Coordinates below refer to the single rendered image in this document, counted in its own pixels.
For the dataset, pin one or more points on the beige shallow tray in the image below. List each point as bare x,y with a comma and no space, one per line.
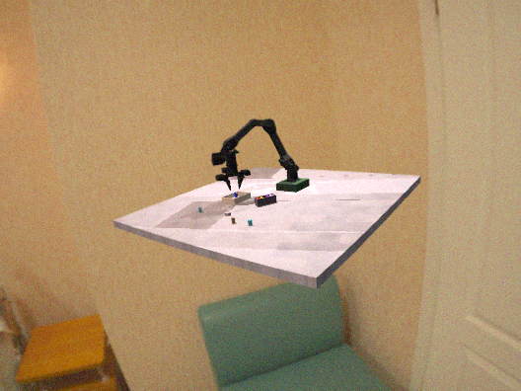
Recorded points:
232,200

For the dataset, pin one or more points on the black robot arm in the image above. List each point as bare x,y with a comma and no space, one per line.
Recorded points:
269,127

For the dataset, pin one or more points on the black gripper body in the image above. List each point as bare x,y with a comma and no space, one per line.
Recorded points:
232,170

